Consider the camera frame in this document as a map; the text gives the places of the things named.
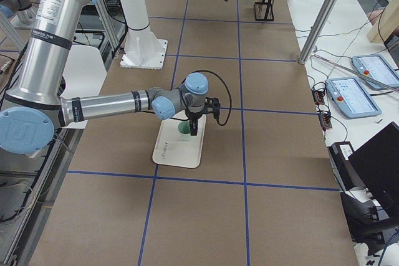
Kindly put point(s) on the pale green plastic cup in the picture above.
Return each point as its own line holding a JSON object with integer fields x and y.
{"x": 184, "y": 130}

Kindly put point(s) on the cream rabbit print tray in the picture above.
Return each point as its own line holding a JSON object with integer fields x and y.
{"x": 175, "y": 149}

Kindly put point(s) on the orange terminal block strip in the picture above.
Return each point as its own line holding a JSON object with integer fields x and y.
{"x": 322, "y": 108}

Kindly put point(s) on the blue teach pendant near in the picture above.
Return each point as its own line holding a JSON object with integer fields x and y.
{"x": 350, "y": 97}

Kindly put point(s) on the blue teach pendant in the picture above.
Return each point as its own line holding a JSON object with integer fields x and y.
{"x": 377, "y": 68}
{"x": 350, "y": 97}

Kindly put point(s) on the blue teach pendant far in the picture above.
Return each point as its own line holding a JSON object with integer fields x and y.
{"x": 377, "y": 68}

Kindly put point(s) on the black laptop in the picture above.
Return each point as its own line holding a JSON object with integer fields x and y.
{"x": 376, "y": 163}

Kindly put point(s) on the black printer device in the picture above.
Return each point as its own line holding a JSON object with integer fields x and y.
{"x": 368, "y": 222}

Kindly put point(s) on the black wire cup rack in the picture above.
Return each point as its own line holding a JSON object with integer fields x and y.
{"x": 263, "y": 10}

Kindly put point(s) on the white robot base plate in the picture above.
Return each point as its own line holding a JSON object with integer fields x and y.
{"x": 139, "y": 54}

